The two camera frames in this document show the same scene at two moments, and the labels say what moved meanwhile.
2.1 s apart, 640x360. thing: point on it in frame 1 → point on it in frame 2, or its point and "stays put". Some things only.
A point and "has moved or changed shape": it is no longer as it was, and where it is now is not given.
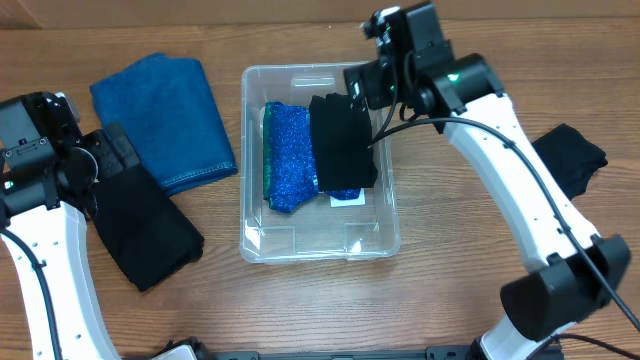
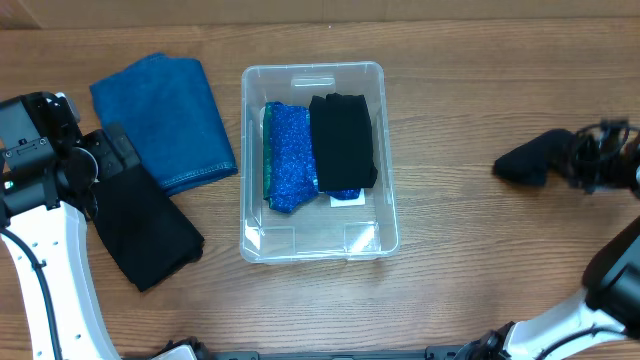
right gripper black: [372, 75] → [580, 143]
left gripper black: [97, 143] stays put
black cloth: [142, 228] stays put
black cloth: [573, 157] has moved or changed shape
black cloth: [343, 143] stays put
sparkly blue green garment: [289, 164] stays put
